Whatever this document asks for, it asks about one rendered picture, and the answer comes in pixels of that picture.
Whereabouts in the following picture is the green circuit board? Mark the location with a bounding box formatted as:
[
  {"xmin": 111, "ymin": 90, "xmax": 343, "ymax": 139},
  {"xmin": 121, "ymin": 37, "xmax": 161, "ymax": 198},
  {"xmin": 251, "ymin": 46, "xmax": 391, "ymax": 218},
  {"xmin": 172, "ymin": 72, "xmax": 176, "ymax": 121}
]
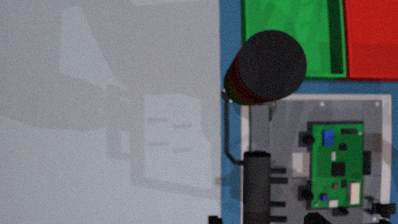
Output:
[{"xmin": 311, "ymin": 124, "xmax": 363, "ymax": 208}]

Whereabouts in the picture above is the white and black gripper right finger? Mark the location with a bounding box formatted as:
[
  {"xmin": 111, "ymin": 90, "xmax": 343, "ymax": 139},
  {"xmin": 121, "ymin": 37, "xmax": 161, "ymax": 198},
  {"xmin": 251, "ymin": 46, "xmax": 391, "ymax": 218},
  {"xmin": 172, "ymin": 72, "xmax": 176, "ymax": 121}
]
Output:
[{"xmin": 304, "ymin": 212, "xmax": 331, "ymax": 224}]

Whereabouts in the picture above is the green bin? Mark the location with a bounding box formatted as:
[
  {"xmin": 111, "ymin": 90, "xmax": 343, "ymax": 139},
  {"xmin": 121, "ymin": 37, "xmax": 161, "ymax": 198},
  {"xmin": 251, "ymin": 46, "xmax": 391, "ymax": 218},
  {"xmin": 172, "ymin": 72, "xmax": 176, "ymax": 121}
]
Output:
[{"xmin": 240, "ymin": 0, "xmax": 346, "ymax": 81}]

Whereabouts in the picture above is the red bin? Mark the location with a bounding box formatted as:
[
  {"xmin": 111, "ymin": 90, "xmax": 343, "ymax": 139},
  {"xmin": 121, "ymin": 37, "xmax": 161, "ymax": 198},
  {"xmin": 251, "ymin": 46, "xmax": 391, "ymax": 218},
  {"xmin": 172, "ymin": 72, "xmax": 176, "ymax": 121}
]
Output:
[{"xmin": 336, "ymin": 0, "xmax": 398, "ymax": 82}]

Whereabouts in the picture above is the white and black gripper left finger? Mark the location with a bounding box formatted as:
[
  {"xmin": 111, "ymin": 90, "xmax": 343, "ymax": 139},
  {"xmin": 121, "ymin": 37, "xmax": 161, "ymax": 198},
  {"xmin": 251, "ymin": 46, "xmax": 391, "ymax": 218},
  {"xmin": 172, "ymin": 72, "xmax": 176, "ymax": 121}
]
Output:
[{"xmin": 208, "ymin": 216, "xmax": 223, "ymax": 224}]

